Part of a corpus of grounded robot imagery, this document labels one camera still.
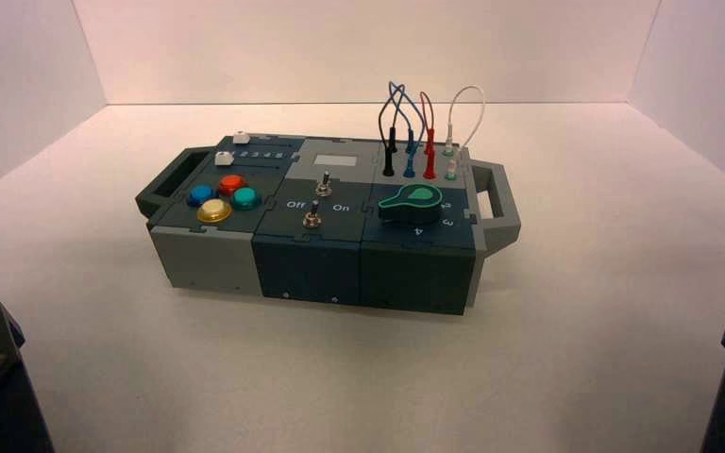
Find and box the modular grey and teal control box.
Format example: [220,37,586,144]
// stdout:
[134,132,522,316]

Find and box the black and green rotary knob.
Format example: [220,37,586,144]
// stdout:
[377,183,445,227]

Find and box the white jumper cable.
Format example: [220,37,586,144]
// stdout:
[442,84,486,182]

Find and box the blue jumper cable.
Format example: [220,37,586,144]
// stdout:
[388,81,429,179]

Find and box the black jumper cable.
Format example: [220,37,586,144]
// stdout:
[378,84,405,177]

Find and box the white display window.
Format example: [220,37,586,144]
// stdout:
[313,154,360,168]

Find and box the red jumper cable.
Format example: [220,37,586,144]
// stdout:
[418,91,439,180]

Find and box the blue push button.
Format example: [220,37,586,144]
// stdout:
[186,184,217,209]

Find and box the green push button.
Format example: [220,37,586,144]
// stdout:
[230,187,262,211]

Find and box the yellow push button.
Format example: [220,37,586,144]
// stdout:
[196,199,233,225]

